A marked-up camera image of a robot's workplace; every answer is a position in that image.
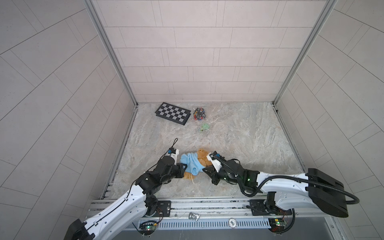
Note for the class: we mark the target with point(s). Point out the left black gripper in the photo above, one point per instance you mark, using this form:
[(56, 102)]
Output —
[(180, 171)]

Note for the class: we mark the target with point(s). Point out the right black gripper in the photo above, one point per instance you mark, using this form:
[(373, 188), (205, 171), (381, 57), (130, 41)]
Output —
[(212, 174)]

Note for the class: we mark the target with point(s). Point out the light blue bear hoodie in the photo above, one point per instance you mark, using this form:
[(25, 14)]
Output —
[(194, 166)]

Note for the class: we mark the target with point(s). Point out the brown teddy bear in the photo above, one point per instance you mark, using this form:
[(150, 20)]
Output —
[(202, 157)]

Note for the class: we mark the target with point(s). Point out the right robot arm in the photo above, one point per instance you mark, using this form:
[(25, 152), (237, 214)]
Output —
[(313, 189)]

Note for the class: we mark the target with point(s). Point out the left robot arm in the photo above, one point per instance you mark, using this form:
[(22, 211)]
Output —
[(139, 201)]

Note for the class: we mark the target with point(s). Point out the silver metal clip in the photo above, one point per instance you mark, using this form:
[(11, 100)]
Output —
[(194, 216)]

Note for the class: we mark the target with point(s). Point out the small green pieces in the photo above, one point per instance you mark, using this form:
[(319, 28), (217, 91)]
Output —
[(204, 127)]

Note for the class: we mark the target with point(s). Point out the black white chessboard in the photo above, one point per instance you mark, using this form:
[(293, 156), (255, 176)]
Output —
[(173, 113)]

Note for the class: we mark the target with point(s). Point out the bag of colourful pieces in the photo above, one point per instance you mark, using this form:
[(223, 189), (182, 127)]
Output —
[(199, 114)]

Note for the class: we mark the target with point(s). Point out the left circuit board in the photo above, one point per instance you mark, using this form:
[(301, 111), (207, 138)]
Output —
[(150, 226)]

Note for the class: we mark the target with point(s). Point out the circuit board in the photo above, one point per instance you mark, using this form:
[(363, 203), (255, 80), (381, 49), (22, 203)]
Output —
[(277, 225), (150, 226)]

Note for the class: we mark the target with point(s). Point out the right circuit board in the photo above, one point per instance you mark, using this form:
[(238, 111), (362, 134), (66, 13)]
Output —
[(277, 225)]

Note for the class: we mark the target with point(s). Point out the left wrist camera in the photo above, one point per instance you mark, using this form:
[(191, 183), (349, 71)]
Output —
[(173, 153)]

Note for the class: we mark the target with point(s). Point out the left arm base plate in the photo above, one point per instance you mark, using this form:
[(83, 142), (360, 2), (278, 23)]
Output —
[(161, 209)]

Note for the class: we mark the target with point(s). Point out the aluminium mounting rail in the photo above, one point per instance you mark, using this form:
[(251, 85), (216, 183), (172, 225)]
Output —
[(211, 208)]

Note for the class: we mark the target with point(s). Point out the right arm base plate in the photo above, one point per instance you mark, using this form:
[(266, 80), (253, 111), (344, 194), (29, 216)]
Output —
[(266, 208)]

